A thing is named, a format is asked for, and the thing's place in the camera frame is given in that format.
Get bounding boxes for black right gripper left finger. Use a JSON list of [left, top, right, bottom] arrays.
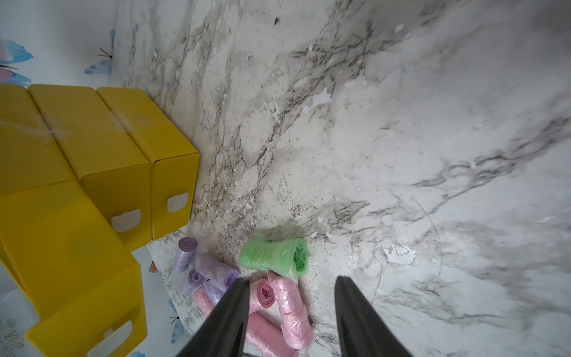
[[178, 278, 250, 356]]

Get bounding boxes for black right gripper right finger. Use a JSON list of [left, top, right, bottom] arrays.
[[335, 276, 412, 357]]

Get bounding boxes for pink roll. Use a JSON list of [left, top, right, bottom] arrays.
[[245, 312, 300, 357], [249, 279, 275, 314], [268, 271, 315, 350], [193, 286, 216, 318]]

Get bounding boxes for green roll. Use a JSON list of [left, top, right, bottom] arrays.
[[238, 238, 309, 282]]

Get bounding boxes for yellow three-drawer box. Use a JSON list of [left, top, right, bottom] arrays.
[[1, 84, 200, 356]]

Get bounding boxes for pink roll bottom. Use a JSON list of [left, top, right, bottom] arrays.
[[245, 312, 300, 357]]

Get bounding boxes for purple roll angled centre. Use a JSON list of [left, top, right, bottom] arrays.
[[195, 252, 241, 292]]

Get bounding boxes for purple roll upper left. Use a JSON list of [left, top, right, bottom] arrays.
[[172, 237, 198, 273]]

